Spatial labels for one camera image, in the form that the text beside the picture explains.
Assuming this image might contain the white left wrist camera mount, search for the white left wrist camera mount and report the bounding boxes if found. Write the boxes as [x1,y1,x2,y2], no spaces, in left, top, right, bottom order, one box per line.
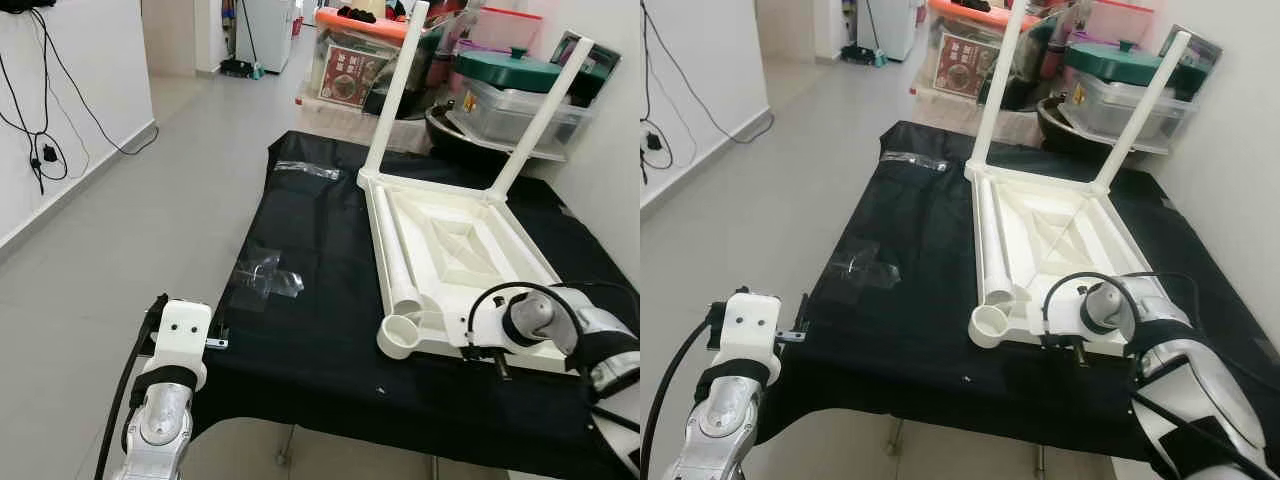
[152,298,214,391]
[715,290,784,381]

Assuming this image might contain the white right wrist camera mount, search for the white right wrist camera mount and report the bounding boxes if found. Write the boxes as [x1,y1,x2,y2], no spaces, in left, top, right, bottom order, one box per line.
[1040,283,1096,346]
[462,290,516,351]

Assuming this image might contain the clear tape patch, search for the clear tape patch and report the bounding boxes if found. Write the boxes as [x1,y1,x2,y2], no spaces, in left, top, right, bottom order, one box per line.
[228,250,306,313]
[825,238,901,301]

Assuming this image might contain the beige patterned cloth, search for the beige patterned cloth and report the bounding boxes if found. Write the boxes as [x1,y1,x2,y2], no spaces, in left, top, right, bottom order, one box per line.
[908,88,1041,141]
[295,95,431,151]

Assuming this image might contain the pink storage box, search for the pink storage box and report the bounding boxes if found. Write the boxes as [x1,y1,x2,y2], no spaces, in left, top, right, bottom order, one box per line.
[1070,0,1156,46]
[455,5,546,61]

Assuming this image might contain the black metal wok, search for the black metal wok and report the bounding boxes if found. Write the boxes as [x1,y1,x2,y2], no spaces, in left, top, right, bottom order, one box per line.
[1035,95,1101,151]
[425,100,501,156]

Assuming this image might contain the clear tape strip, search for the clear tape strip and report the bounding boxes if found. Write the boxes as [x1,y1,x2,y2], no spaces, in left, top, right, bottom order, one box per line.
[272,160,341,181]
[880,150,951,171]

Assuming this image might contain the cream plastic children table top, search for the cream plastic children table top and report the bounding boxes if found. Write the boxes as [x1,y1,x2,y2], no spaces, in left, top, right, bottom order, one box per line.
[963,160,1166,359]
[357,168,601,376]

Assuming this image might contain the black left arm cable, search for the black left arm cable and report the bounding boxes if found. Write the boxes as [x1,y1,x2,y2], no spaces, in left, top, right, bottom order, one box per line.
[640,295,726,480]
[95,293,169,480]

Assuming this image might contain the clear plastic storage box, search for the clear plastic storage box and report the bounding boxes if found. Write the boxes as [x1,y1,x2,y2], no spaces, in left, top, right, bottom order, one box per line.
[465,80,591,161]
[1075,72,1196,153]

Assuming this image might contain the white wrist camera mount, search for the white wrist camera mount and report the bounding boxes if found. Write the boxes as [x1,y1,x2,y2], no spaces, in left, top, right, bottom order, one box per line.
[462,290,516,351]
[152,298,214,391]
[715,290,784,381]
[1040,283,1096,346]

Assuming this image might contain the red printed carton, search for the red printed carton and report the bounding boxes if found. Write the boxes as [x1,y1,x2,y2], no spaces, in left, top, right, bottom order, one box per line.
[320,48,386,106]
[933,35,996,98]

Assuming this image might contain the green pot lid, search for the green pot lid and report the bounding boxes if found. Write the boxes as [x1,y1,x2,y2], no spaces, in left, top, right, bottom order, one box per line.
[453,45,571,93]
[1063,38,1181,86]

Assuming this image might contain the black tablecloth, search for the black tablecloth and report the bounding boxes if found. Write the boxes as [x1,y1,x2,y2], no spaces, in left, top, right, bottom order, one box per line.
[757,120,1280,466]
[185,130,640,480]

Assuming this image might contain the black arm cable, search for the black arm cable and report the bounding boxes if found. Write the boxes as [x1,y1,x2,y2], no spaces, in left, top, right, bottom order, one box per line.
[640,295,726,480]
[95,293,169,480]
[1040,270,1280,480]
[465,282,640,471]

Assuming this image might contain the metal folding table frame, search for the metal folding table frame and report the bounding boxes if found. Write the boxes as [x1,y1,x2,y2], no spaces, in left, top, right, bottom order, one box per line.
[275,425,446,480]
[882,420,1049,480]

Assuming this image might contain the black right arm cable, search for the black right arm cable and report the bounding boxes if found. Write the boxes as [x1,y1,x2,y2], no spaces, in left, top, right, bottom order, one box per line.
[465,282,640,471]
[1040,270,1280,480]

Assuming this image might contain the black wall power cable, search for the black wall power cable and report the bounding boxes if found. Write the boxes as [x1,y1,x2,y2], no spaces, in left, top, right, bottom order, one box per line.
[0,0,159,196]
[640,0,776,186]

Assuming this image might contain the white household appliance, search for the white household appliance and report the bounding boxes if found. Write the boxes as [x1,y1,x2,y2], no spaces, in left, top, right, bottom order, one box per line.
[860,0,921,61]
[235,0,299,73]

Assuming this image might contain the black plastic bag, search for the black plastic bag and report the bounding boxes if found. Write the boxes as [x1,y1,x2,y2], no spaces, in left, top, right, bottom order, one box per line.
[1000,20,1061,111]
[385,25,451,119]

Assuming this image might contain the dark printed package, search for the dark printed package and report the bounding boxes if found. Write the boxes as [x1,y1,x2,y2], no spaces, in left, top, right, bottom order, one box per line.
[550,30,611,106]
[1160,25,1223,96]

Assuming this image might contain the green head floor mop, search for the green head floor mop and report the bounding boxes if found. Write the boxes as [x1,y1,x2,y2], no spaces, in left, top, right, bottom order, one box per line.
[840,0,889,68]
[220,0,266,79]

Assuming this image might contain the orange lid storage box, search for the orange lid storage box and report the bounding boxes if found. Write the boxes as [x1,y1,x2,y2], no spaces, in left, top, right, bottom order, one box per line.
[928,0,1016,96]
[313,5,411,106]

